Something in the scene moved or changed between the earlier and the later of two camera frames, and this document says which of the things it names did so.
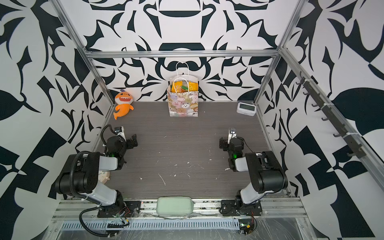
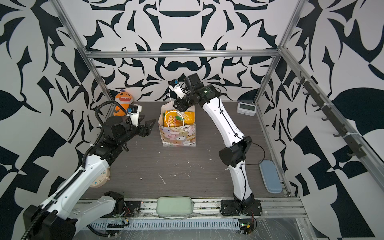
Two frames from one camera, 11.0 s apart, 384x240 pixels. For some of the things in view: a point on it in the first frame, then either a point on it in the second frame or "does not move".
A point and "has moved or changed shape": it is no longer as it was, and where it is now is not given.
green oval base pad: [174, 205] does not move
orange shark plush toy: [123, 100] does not move
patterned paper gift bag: [183, 104] has moved or changed shape
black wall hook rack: [313, 92] does not move
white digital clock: [246, 109] does not move
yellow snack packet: [184, 86] has moved or changed shape
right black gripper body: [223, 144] → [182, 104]
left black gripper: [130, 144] → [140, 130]
